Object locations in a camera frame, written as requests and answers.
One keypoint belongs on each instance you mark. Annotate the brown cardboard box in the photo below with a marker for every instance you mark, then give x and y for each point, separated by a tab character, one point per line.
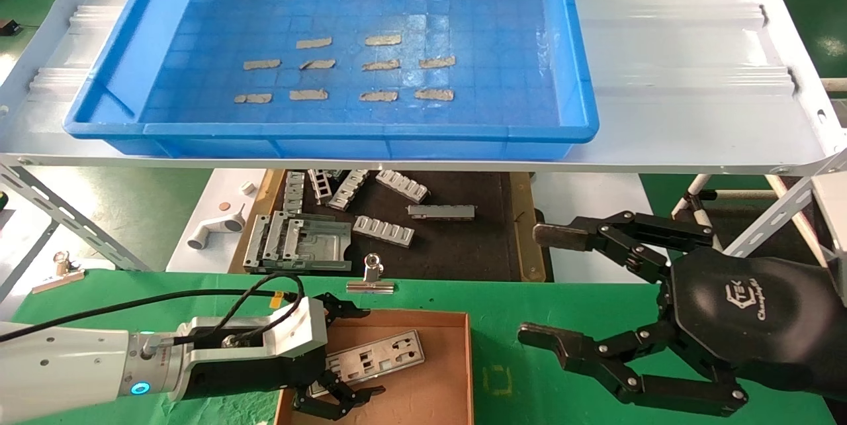
423	406

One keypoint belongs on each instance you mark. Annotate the green table cloth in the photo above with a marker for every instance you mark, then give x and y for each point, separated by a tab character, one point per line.
562	299

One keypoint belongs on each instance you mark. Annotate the blue plastic tray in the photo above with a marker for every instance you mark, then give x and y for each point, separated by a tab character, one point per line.
463	28

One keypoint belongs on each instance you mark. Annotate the silver binder clip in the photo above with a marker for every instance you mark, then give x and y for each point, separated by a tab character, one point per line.
56	281
370	286

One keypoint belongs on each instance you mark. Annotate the grey ribbed metal part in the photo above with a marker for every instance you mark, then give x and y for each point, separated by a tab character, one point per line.
278	237
255	241

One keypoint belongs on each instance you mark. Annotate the grey long metal bar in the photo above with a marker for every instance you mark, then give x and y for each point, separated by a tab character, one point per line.
441	212

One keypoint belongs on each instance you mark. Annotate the white pipe fitting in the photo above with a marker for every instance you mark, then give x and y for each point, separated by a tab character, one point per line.
218	226

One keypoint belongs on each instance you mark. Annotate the black floor adapter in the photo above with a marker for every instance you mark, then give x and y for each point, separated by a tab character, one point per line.
8	28

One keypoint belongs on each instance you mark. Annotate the large flat grey metal plate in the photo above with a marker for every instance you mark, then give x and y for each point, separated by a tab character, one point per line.
324	243

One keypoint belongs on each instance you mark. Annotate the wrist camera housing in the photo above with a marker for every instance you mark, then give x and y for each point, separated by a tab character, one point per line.
304	326
834	226

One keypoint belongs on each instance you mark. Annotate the white metal shelf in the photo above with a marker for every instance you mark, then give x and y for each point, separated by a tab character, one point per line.
662	47

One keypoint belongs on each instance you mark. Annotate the grey slotted metal part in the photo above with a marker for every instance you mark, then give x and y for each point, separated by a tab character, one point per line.
384	231
321	185
402	185
294	192
349	189

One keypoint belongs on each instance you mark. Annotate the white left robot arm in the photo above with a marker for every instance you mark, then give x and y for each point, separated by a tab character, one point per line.
53	369

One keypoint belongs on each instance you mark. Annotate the right wrist camera housing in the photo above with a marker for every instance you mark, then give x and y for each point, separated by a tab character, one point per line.
834	226

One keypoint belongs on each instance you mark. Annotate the wooden framed black mat tray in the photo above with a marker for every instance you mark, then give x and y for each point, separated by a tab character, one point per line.
463	246

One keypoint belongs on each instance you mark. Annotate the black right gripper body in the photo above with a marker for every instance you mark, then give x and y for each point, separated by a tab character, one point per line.
761	319

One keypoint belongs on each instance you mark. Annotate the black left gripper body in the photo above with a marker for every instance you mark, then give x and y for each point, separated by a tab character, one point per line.
265	375

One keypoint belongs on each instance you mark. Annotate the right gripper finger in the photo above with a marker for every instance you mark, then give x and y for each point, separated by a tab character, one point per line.
549	339
562	233

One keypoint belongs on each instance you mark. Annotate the white tube rack frame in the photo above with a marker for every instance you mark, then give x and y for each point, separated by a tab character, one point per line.
688	190

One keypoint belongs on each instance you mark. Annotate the small white cylinder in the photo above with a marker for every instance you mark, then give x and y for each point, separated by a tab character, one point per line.
248	187

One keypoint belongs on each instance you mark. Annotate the black rack mat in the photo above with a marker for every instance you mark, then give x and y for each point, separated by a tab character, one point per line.
741	213

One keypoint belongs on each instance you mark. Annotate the left wrist camera housing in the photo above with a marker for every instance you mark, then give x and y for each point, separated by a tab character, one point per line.
304	326

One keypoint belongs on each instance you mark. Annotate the grey tape strip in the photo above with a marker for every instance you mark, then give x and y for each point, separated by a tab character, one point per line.
253	98
380	65
308	94
384	40
437	62
378	96
321	64
261	65
315	43
434	94

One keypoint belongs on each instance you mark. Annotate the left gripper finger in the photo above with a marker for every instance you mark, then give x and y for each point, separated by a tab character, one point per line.
334	398
341	306

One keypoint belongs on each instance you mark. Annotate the silver perforated metal plate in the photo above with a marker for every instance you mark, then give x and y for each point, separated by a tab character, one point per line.
413	355

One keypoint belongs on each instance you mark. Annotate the perforated white shelf leg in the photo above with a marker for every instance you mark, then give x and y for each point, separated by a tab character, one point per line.
774	213
66	216

